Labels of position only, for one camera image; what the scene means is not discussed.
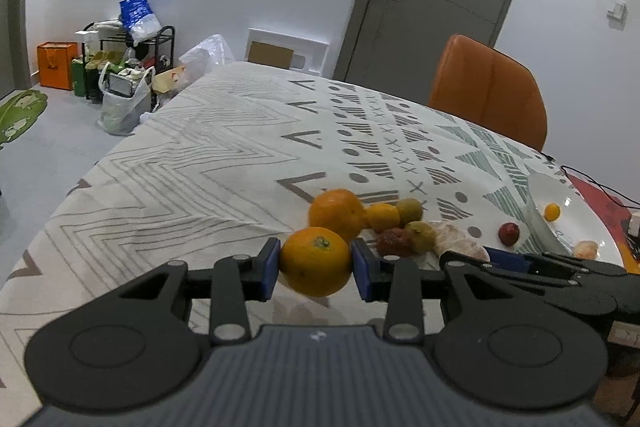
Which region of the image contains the tiny orange kumquat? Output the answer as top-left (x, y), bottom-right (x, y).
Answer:
top-left (544, 202), bottom-right (561, 222)

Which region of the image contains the small mandarin orange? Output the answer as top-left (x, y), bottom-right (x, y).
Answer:
top-left (364, 202), bottom-right (400, 233)

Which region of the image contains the peeled pomelo piece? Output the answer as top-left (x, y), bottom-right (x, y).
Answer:
top-left (573, 241), bottom-right (599, 260)
top-left (431, 222), bottom-right (489, 262)

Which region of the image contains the green lime back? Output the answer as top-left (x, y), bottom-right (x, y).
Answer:
top-left (395, 198), bottom-right (423, 227)

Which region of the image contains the green lime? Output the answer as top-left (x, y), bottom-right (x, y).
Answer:
top-left (404, 221), bottom-right (437, 255)
top-left (395, 198), bottom-right (423, 227)

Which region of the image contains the large orange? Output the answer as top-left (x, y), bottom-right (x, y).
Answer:
top-left (308, 188), bottom-right (366, 243)
top-left (279, 227), bottom-right (352, 298)

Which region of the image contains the lone red apple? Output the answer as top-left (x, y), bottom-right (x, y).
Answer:
top-left (498, 222), bottom-right (521, 247)

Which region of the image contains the green lime front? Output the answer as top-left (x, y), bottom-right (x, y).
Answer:
top-left (404, 221), bottom-right (437, 255)

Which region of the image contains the white bakery plate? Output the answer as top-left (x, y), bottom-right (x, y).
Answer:
top-left (525, 173), bottom-right (624, 267)

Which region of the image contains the red placemat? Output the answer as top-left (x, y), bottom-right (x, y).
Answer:
top-left (568, 174), bottom-right (639, 265)

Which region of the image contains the patterned tablecloth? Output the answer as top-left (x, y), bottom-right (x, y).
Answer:
top-left (0, 59), bottom-right (626, 427)

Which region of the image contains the orange leather chair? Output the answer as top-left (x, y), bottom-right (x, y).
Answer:
top-left (427, 34), bottom-right (548, 152)

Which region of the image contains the white bag of items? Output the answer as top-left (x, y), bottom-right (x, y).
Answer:
top-left (98, 62), bottom-right (155, 135)

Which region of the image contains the clear plastic bag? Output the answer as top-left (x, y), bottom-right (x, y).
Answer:
top-left (179, 34), bottom-right (235, 83)

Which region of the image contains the black metal rack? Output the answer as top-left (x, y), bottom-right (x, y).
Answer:
top-left (77, 20), bottom-right (176, 104)

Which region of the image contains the blue white plastic bag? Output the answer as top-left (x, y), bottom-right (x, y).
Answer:
top-left (119, 0), bottom-right (162, 44)

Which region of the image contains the green floor mat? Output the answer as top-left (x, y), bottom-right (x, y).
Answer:
top-left (0, 89), bottom-right (48, 145)

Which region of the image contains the orange box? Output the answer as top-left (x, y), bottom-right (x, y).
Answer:
top-left (37, 41), bottom-right (78, 91)

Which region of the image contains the black cable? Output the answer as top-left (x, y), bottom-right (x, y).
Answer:
top-left (541, 150), bottom-right (640, 210)

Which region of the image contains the white foam packaging frame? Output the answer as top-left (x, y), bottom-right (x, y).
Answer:
top-left (245, 28), bottom-right (329, 76)

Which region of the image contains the white wall switch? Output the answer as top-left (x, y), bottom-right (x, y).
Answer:
top-left (606, 0), bottom-right (627, 22)

